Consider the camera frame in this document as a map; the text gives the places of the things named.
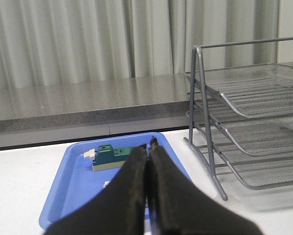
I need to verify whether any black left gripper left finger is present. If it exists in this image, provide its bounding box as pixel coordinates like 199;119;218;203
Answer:
45;144;147;235

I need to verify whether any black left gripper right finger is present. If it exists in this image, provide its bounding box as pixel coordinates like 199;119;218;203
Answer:
147;137;262;235

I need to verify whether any mesh tray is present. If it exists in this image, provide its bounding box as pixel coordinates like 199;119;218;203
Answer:
204;63;293;119
191;99;293;157
186;111;293;191

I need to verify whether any white circuit breaker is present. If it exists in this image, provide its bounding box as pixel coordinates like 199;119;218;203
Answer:
103;181;110;188

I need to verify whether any blue plastic tray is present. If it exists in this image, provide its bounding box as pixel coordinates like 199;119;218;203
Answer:
39;132;188;230

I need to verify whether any green terminal block module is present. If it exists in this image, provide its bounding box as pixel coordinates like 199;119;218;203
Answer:
81;144;133;172

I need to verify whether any grey stone counter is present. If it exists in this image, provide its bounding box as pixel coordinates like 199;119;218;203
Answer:
0;73;189;150

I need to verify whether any white pleated curtain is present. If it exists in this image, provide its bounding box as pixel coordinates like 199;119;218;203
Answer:
0;0;293;89

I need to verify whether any grey metal rack frame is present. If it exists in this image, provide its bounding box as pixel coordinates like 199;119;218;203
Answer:
185;42;293;200

